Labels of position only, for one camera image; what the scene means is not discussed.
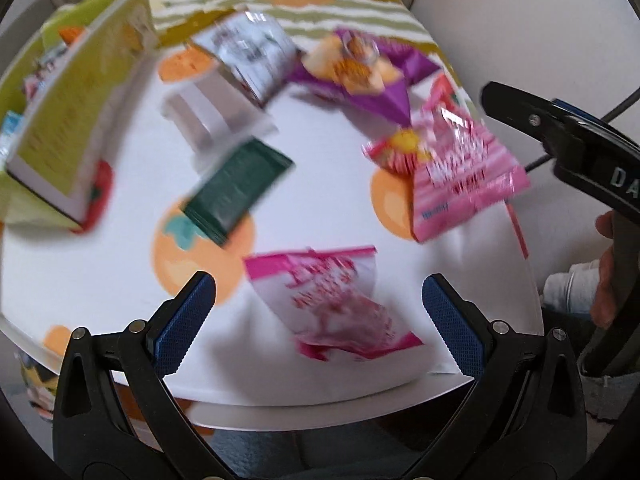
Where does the fruit print white tablecloth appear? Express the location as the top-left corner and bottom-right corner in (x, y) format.
(0, 45), (546, 377)

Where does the pink striped snack packet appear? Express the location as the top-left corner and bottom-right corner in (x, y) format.
(361, 92), (532, 243)

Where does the light blue snack packet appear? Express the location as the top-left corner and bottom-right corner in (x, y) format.
(0, 111), (26, 161)

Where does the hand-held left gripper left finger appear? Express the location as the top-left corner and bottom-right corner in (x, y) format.
(52, 271), (236, 480)

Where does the white table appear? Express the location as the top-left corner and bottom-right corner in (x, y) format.
(0, 310), (483, 434)

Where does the silver grey snack packet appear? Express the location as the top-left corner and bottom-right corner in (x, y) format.
(192, 10), (301, 107)

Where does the dark green snack packet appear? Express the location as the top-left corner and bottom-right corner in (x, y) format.
(181, 139), (295, 247)

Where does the purple snack packet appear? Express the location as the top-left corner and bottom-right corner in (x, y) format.
(285, 27), (441, 126)

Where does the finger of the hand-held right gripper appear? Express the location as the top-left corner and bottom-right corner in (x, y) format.
(552, 99), (640, 151)
(481, 81), (601, 163)

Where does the plain white packet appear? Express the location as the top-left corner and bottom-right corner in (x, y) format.
(159, 66), (279, 155)

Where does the person's right hand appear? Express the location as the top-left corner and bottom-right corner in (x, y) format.
(591, 210), (617, 328)

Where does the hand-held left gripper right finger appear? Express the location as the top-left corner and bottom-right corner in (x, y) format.
(400, 274), (588, 480)

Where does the floral striped blanket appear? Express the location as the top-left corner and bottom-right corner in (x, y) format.
(146, 0), (437, 67)

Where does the pink white snack packet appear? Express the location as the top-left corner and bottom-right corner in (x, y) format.
(244, 246), (424, 362)

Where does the green cardboard box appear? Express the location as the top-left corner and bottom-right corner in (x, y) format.
(0, 0), (158, 233)

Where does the small white cloth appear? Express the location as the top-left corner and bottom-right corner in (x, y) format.
(542, 261), (602, 319)

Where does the grey cloth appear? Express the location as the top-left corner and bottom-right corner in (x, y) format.
(579, 355), (640, 423)

